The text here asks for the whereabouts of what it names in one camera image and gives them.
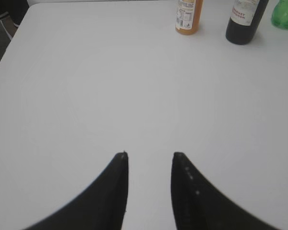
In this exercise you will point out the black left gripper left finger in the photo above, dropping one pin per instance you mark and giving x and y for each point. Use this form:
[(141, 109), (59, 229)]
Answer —
[(101, 206)]

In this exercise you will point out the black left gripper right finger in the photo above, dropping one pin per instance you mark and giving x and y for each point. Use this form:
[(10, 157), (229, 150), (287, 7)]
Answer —
[(234, 192)]

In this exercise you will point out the dark red wine bottle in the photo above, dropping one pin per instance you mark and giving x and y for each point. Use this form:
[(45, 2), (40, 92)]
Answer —
[(244, 20)]

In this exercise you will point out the orange juice bottle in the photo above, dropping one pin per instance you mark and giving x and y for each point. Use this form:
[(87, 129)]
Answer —
[(188, 16)]

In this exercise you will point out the green soda bottle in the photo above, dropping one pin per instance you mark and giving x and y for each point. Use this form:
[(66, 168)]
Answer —
[(280, 15)]

